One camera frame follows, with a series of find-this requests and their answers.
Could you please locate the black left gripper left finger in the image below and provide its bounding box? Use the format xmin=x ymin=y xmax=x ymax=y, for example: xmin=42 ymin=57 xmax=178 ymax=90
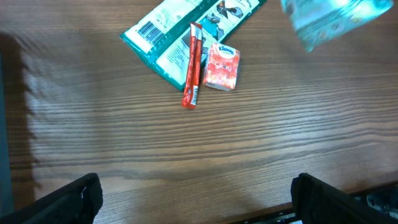
xmin=1 ymin=173 xmax=103 ymax=224

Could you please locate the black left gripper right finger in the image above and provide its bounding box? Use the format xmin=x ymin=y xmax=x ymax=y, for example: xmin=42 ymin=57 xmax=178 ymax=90
xmin=290 ymin=173 xmax=397 ymax=224

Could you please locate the red stick sachet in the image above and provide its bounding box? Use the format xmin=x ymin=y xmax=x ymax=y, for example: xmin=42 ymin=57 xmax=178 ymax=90
xmin=182 ymin=22 xmax=203 ymax=110

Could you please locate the orange Kleenex tissue pack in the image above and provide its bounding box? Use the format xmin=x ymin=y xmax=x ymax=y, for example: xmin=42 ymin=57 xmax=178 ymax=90
xmin=203 ymin=42 xmax=241 ymax=91

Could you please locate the teal wet wipes pack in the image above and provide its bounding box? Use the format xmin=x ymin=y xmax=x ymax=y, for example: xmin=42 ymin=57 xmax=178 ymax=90
xmin=280 ymin=0 xmax=394 ymax=52

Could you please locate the green 3M glove package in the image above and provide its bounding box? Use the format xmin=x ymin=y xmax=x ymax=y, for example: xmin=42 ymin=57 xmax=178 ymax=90
xmin=121 ymin=0 xmax=265 ymax=90

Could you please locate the grey plastic mesh basket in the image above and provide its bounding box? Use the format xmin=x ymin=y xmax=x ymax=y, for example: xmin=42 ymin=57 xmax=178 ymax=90
xmin=0 ymin=56 xmax=14 ymax=218

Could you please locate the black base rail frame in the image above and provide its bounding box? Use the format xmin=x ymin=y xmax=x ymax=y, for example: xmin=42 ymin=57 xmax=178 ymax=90
xmin=233 ymin=182 xmax=397 ymax=224

